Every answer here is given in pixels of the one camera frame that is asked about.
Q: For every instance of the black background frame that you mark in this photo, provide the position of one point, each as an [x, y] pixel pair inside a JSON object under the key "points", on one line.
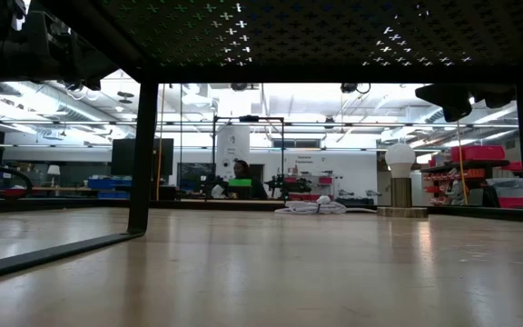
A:
{"points": [[270, 118]]}

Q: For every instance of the black monitor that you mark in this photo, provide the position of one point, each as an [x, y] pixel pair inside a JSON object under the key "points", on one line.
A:
{"points": [[123, 159]]}

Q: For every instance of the blue storage bins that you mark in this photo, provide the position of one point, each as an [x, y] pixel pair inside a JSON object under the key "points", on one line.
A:
{"points": [[107, 183]]}

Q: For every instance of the black storage rack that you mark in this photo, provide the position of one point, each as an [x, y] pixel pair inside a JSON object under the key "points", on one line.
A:
{"points": [[466, 163]]}

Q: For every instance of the person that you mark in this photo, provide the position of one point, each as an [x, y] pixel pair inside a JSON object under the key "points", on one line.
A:
{"points": [[243, 170]]}

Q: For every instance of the clear storage bin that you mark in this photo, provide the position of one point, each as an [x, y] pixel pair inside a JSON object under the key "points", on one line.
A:
{"points": [[504, 186]]}

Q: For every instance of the red storage bin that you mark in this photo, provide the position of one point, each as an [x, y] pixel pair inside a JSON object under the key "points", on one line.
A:
{"points": [[509, 202], [477, 153]]}

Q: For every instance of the black ceiling device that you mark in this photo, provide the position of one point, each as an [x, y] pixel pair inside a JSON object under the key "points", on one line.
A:
{"points": [[75, 86]]}

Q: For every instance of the black perforated metal shelf riser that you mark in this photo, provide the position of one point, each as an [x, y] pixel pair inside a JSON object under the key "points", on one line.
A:
{"points": [[143, 159]]}

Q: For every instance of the white bulb lamp wooden base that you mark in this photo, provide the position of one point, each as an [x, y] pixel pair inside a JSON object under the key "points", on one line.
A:
{"points": [[400, 156]]}

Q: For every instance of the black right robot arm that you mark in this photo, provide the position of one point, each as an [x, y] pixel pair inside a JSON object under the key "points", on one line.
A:
{"points": [[452, 100]]}

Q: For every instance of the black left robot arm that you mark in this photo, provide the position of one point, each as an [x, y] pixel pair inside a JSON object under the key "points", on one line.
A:
{"points": [[39, 50]]}

